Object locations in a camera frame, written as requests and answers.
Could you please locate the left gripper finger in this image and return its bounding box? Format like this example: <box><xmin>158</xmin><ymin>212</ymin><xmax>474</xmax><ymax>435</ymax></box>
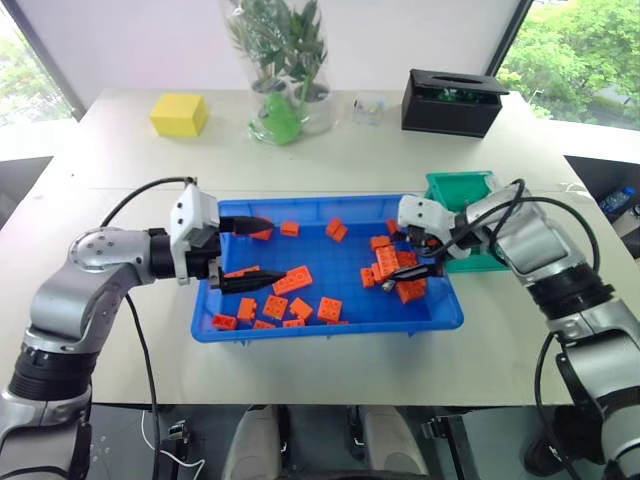
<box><xmin>220</xmin><ymin>215</ymin><xmax>274</xmax><ymax>237</ymax></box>
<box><xmin>217</xmin><ymin>268</ymin><xmax>288</xmax><ymax>296</ymax></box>

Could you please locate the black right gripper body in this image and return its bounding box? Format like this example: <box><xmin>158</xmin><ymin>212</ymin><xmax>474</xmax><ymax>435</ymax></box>
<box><xmin>405</xmin><ymin>224</ymin><xmax>447</xmax><ymax>262</ymax></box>

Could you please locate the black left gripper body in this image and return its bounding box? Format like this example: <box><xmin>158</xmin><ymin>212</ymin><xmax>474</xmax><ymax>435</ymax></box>
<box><xmin>187</xmin><ymin>215</ymin><xmax>225</xmax><ymax>294</ymax></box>

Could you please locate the green plastic bin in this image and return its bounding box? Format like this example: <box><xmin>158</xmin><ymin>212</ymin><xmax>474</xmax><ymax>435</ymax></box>
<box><xmin>424</xmin><ymin>170</ymin><xmax>512</xmax><ymax>274</ymax></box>

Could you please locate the blue plastic bin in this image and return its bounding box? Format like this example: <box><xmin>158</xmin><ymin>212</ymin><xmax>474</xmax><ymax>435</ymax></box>
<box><xmin>191</xmin><ymin>193</ymin><xmax>466</xmax><ymax>347</ymax></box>

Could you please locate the large orange building brick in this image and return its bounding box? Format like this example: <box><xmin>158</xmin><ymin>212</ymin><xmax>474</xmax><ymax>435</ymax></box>
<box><xmin>271</xmin><ymin>265</ymin><xmax>315</xmax><ymax>297</ymax></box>

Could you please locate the green plastic wrap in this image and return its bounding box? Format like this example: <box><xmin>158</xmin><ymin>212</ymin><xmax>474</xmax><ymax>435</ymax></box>
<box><xmin>248</xmin><ymin>91</ymin><xmax>303</xmax><ymax>147</ymax></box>

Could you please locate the yellow box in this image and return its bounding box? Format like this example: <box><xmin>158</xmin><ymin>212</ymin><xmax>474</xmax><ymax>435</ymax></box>
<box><xmin>148</xmin><ymin>92</ymin><xmax>210</xmax><ymax>138</ymax></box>

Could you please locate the black tissue box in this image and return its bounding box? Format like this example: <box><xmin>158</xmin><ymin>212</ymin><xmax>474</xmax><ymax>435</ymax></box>
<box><xmin>400</xmin><ymin>68</ymin><xmax>511</xmax><ymax>140</ymax></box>

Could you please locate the small clear plastic box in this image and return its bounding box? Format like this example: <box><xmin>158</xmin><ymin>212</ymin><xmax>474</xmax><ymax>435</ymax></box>
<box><xmin>351</xmin><ymin>93</ymin><xmax>387</xmax><ymax>127</ymax></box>

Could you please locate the grey rounded robot leg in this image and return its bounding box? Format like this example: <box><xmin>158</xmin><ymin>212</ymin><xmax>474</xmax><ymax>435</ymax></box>
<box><xmin>221</xmin><ymin>404</ymin><xmax>282</xmax><ymax>480</ymax></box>
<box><xmin>361</xmin><ymin>404</ymin><xmax>430</xmax><ymax>479</ymax></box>

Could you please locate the dark side table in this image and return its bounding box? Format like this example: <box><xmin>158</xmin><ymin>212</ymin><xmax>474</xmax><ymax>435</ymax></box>
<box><xmin>563</xmin><ymin>154</ymin><xmax>640</xmax><ymax>252</ymax></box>

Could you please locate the green leafy plant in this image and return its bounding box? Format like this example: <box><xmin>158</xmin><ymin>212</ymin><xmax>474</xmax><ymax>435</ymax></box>
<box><xmin>225</xmin><ymin>0</ymin><xmax>329</xmax><ymax>101</ymax></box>

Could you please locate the clear water bottle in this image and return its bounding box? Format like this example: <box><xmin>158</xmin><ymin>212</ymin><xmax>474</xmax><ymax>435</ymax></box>
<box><xmin>597</xmin><ymin>185</ymin><xmax>637</xmax><ymax>215</ymax></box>

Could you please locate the black rounded floor object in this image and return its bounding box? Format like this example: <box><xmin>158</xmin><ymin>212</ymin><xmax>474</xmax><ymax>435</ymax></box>
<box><xmin>523</xmin><ymin>403</ymin><xmax>609</xmax><ymax>477</ymax></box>

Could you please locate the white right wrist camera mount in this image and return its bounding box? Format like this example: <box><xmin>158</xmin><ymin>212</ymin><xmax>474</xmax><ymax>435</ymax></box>
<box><xmin>396</xmin><ymin>194</ymin><xmax>459</xmax><ymax>247</ymax></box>

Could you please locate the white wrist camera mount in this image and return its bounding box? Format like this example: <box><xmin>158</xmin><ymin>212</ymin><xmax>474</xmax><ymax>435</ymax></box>
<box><xmin>396</xmin><ymin>194</ymin><xmax>459</xmax><ymax>247</ymax></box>
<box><xmin>168</xmin><ymin>181</ymin><xmax>222</xmax><ymax>287</ymax></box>

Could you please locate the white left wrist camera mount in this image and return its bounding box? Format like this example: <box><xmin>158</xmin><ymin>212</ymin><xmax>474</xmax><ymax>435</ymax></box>
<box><xmin>168</xmin><ymin>181</ymin><xmax>222</xmax><ymax>287</ymax></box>

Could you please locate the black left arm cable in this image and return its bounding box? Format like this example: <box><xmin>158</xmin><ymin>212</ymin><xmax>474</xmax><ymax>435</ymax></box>
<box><xmin>98</xmin><ymin>174</ymin><xmax>201</xmax><ymax>480</ymax></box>

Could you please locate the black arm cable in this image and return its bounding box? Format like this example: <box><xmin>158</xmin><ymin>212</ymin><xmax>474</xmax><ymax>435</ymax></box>
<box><xmin>418</xmin><ymin>178</ymin><xmax>601</xmax><ymax>480</ymax></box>
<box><xmin>98</xmin><ymin>174</ymin><xmax>201</xmax><ymax>480</ymax></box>

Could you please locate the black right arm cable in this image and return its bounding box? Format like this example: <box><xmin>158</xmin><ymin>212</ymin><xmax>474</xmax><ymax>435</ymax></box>
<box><xmin>418</xmin><ymin>178</ymin><xmax>601</xmax><ymax>480</ymax></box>

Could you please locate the thin white floor cable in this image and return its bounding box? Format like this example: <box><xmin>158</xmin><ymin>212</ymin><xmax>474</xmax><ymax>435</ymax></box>
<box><xmin>140</xmin><ymin>409</ymin><xmax>202</xmax><ymax>470</ymax></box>

